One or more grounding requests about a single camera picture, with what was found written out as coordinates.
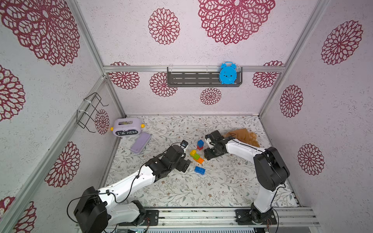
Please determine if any small blue lego brick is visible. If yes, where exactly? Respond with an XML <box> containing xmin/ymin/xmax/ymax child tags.
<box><xmin>197</xmin><ymin>140</ymin><xmax>204</xmax><ymax>148</ymax></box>

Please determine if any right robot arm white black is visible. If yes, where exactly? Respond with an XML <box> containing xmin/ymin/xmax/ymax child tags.
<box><xmin>204</xmin><ymin>131</ymin><xmax>290</xmax><ymax>225</ymax></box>

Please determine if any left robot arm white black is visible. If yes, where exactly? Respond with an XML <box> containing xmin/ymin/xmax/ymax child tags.
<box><xmin>73</xmin><ymin>140</ymin><xmax>191</xmax><ymax>233</ymax></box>

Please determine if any long blue lego brick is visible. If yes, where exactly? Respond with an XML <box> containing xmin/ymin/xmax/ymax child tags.
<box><xmin>194</xmin><ymin>167</ymin><xmax>206</xmax><ymax>175</ymax></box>

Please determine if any brown plush teddy bear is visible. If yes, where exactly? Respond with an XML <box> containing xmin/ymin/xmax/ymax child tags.
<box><xmin>223</xmin><ymin>128</ymin><xmax>260</xmax><ymax>147</ymax></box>

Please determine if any purple pencil case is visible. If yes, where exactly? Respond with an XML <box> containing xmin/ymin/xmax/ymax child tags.
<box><xmin>130</xmin><ymin>132</ymin><xmax>151</xmax><ymax>154</ymax></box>

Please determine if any purple toy radio clock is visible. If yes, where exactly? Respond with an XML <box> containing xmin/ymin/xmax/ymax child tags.
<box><xmin>110</xmin><ymin>117</ymin><xmax>145</xmax><ymax>137</ymax></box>

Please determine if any blue alarm clock toy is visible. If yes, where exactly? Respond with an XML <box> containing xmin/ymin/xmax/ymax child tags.
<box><xmin>219</xmin><ymin>62</ymin><xmax>237</xmax><ymax>84</ymax></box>

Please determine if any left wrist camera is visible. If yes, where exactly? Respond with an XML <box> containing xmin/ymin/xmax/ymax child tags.
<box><xmin>180</xmin><ymin>140</ymin><xmax>188</xmax><ymax>152</ymax></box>

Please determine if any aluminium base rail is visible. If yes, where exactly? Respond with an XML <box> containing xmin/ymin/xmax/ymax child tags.
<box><xmin>79</xmin><ymin>206</ymin><xmax>320</xmax><ymax>233</ymax></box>

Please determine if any grey wall shelf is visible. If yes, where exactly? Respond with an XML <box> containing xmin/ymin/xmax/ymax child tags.
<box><xmin>167</xmin><ymin>67</ymin><xmax>242</xmax><ymax>87</ymax></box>

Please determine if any black wire wall rack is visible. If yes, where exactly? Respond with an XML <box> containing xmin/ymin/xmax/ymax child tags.
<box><xmin>76</xmin><ymin>92</ymin><xmax>108</xmax><ymax>133</ymax></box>

